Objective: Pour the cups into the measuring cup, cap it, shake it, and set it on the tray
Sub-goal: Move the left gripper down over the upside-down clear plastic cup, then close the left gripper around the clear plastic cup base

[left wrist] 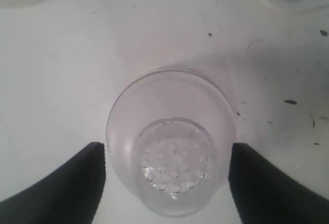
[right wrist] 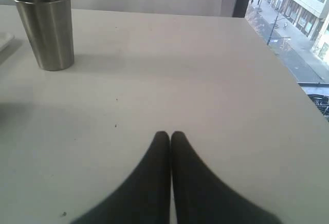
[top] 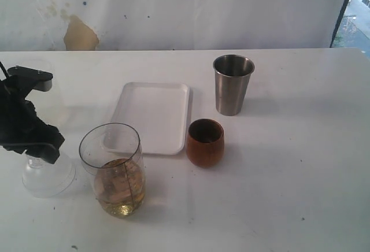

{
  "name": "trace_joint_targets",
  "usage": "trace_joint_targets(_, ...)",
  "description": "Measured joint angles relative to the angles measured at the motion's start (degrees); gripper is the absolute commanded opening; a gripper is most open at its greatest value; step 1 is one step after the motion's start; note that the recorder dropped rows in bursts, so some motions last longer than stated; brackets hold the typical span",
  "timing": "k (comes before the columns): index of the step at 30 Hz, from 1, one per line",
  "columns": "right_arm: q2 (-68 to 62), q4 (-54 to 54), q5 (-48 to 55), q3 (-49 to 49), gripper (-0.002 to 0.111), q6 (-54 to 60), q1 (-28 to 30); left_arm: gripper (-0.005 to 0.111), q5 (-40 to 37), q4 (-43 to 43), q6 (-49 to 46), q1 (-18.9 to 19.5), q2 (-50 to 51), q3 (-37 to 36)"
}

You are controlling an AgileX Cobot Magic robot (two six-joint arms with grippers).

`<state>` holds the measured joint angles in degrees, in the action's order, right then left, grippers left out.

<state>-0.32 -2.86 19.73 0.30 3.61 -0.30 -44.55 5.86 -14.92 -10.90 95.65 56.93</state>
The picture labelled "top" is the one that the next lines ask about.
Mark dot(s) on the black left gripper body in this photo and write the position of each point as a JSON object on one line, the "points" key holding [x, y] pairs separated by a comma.
{"points": [[21, 129]]}

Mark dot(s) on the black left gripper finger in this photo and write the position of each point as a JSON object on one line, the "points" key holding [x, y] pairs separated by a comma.
{"points": [[31, 78], [44, 142]]}

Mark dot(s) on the clear plastic shaker lid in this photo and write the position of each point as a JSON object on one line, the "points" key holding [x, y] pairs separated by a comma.
{"points": [[45, 180]]}

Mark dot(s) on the clear plastic shaker body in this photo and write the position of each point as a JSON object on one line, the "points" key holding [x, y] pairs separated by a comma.
{"points": [[111, 154]]}

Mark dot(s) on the wooden cubes and gold coins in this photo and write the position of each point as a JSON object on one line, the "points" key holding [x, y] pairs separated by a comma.
{"points": [[119, 187]]}

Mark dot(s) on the brown wooden cup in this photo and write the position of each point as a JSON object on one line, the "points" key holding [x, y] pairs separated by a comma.
{"points": [[205, 142]]}

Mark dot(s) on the stainless steel cup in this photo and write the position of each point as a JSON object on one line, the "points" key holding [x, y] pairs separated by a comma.
{"points": [[232, 74]]}

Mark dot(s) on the translucent plastic jar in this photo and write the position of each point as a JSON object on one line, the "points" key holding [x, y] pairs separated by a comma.
{"points": [[50, 105]]}

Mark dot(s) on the white rectangular tray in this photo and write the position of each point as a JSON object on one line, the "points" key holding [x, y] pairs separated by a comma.
{"points": [[158, 112]]}

